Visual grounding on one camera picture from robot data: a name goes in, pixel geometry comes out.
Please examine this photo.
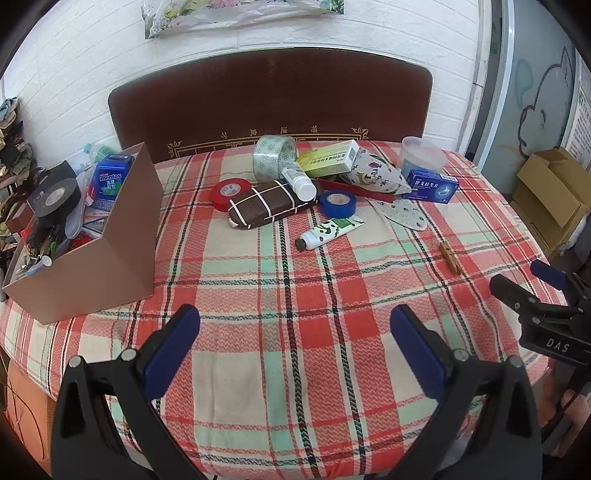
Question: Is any dark red headboard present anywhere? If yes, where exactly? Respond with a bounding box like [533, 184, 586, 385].
[107, 46, 434, 163]

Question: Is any black tape roll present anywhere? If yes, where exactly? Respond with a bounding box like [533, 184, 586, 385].
[27, 178, 83, 217]

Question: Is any green white cream tube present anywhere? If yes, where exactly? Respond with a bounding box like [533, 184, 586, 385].
[295, 216, 365, 252]

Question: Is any brown chocolate bar case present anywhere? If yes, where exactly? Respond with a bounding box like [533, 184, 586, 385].
[227, 180, 320, 230]

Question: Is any clear plastic cotton swab cup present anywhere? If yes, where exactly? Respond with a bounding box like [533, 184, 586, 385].
[399, 136, 448, 178]

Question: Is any floral plastic bag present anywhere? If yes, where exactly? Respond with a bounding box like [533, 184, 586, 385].
[141, 0, 345, 40]

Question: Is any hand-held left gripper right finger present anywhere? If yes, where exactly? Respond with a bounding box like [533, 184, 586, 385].
[389, 304, 542, 480]

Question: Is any clear patterned tape roll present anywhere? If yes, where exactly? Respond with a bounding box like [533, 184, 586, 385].
[252, 135, 297, 182]

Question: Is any brown cardboard storage box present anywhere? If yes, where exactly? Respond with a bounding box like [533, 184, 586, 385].
[2, 142, 164, 325]

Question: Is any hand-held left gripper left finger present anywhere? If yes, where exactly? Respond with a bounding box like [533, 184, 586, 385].
[50, 304, 218, 480]

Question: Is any yellow green medicine box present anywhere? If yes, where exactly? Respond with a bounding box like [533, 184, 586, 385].
[295, 140, 360, 178]

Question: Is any person's right hand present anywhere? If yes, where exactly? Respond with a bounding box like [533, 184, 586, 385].
[561, 390, 591, 457]

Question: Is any red tape roll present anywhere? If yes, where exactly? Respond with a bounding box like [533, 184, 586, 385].
[211, 179, 253, 212]

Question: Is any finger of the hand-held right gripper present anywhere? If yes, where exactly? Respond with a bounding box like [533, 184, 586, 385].
[530, 259, 570, 292]
[489, 274, 579, 320]

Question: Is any wooden clothespin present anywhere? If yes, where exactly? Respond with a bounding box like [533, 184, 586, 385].
[438, 241, 462, 276]

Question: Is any open tan cardboard carton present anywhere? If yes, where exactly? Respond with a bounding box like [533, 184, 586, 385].
[513, 148, 591, 252]

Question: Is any cluttered side shelf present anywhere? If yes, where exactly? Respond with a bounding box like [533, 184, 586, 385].
[0, 97, 40, 236]

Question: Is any blue tape roll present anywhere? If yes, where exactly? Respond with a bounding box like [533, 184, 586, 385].
[320, 189, 356, 219]

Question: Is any blue mint tin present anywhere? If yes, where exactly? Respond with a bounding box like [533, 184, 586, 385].
[90, 154, 136, 213]

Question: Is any clear plastic bottle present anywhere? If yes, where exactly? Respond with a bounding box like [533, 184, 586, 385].
[83, 144, 122, 169]

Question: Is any red plaid blanket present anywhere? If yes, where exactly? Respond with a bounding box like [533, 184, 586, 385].
[0, 138, 570, 480]

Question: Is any bundle of pens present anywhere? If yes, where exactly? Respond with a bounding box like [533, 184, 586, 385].
[18, 222, 72, 278]

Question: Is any glass door with cartoon drawing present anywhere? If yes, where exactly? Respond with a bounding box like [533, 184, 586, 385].
[489, 0, 580, 160]

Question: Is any blue medicine box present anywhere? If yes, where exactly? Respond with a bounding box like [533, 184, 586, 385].
[403, 168, 460, 204]

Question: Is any red flat box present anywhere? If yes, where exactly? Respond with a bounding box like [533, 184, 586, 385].
[316, 178, 395, 204]

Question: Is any small white bottle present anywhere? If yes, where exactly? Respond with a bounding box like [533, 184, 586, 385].
[280, 166, 317, 201]

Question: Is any paper wall notice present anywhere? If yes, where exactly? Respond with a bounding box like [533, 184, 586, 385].
[566, 76, 591, 169]

